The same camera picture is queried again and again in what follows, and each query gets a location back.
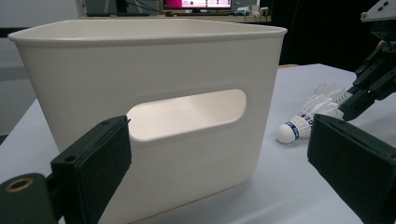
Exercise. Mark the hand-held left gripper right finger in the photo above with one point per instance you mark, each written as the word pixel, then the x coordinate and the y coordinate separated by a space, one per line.
pixel 358 165

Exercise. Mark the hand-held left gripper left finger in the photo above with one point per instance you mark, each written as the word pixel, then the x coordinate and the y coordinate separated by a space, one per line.
pixel 93 161

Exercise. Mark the white feather shuttlecock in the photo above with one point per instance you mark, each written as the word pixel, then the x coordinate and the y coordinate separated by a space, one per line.
pixel 299 126

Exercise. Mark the white plastic bin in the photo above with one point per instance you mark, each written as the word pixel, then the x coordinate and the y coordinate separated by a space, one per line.
pixel 93 77

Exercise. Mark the wooden table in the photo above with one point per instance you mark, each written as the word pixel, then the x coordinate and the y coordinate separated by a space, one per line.
pixel 288 65

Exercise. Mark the white board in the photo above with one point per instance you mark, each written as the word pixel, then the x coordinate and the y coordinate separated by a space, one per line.
pixel 280 186

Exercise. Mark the black curtain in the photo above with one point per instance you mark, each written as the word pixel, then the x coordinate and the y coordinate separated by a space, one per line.
pixel 311 31

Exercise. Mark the dark grey device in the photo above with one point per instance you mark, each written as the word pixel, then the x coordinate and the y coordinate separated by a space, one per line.
pixel 102 6

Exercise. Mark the computer monitor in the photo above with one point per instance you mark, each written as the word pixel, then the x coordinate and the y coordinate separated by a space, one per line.
pixel 196 3

